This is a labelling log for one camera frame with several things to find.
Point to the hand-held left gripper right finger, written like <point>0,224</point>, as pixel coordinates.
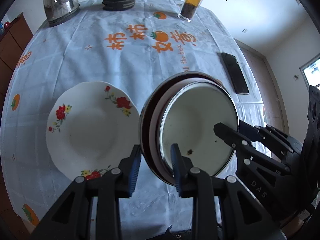
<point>176,170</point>

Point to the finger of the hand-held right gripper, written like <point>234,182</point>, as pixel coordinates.
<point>230,136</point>
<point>250,131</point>

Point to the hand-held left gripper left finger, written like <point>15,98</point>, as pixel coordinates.
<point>135,170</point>

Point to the stainless steel bowl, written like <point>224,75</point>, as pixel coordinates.
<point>143,140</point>

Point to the white plate with red flowers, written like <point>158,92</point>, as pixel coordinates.
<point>92,130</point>

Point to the black smartphone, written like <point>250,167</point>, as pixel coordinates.
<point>235,72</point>

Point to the window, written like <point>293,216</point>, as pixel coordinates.
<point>312,72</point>

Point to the light blue printed tablecloth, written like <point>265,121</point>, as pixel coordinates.
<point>100,62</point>

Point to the glass tea bottle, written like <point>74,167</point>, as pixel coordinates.
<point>192,0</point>

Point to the brown wooden sideboard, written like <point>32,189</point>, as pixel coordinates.
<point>12,47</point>

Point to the stainless steel electric kettle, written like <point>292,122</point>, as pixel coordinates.
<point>60,0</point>

